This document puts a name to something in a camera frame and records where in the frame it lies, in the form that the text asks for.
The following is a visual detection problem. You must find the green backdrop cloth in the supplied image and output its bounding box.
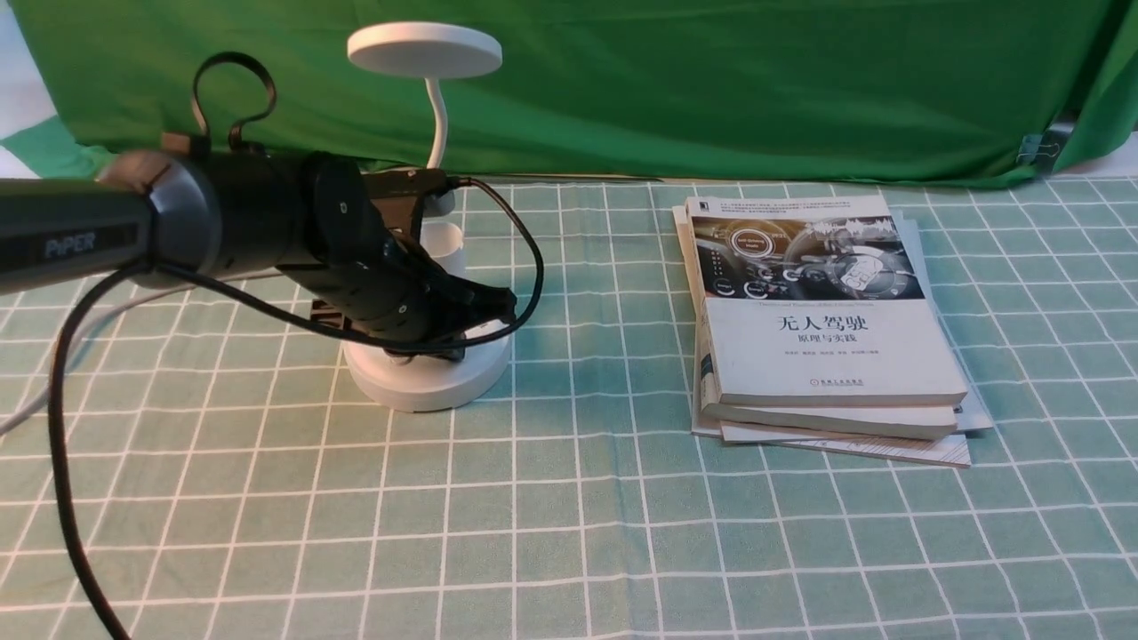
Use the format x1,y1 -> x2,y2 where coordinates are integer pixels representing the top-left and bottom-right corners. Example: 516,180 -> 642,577
11,1 -> 1135,187

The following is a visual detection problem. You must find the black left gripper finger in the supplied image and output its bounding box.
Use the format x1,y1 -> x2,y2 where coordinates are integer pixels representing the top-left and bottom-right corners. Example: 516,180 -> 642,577
450,278 -> 517,325

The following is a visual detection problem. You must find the white desk lamp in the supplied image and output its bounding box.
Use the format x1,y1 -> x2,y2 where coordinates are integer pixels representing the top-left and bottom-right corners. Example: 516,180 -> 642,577
343,20 -> 509,412

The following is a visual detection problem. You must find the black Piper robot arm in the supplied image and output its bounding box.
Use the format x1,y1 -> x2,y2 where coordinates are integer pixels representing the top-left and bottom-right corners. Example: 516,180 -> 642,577
1,149 -> 528,360

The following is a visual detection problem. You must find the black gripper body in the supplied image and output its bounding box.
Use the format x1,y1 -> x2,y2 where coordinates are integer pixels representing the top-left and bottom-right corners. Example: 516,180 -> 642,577
282,153 -> 465,360

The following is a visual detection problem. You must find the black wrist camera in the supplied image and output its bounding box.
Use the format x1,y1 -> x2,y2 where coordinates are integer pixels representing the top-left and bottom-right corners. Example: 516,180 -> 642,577
362,169 -> 462,243

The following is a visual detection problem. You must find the bottom white striped book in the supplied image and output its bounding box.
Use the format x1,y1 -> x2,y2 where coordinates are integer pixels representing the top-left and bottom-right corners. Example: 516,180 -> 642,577
671,205 -> 995,468

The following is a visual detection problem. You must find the white top book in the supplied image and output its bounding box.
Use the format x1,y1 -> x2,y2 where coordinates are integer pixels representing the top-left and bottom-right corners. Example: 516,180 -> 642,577
685,194 -> 968,408

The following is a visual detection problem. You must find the green checkered tablecloth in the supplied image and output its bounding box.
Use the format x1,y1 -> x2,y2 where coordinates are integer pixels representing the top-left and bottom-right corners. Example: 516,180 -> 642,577
0,175 -> 1138,640

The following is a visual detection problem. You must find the metal binder clip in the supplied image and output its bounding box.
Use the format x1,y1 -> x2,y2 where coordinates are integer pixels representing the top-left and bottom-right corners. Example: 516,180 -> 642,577
1015,131 -> 1067,174

